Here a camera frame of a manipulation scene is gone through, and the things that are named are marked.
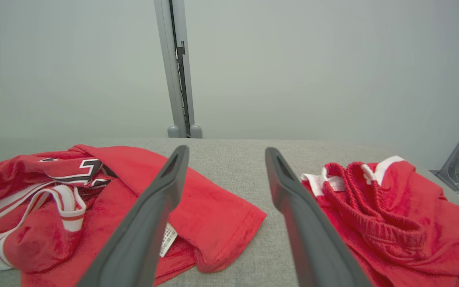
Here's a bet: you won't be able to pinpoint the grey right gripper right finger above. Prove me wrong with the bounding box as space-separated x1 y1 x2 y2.
265 147 373 287

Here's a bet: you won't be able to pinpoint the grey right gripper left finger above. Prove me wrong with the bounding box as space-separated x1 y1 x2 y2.
77 145 190 287

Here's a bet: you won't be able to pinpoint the red jersey with white trim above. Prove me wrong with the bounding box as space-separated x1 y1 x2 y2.
0 144 267 287

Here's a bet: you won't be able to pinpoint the red shorts with white stripe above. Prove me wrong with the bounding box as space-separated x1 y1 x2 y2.
300 155 459 287

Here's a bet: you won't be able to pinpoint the aluminium profile post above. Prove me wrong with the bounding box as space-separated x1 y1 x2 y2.
153 0 203 139

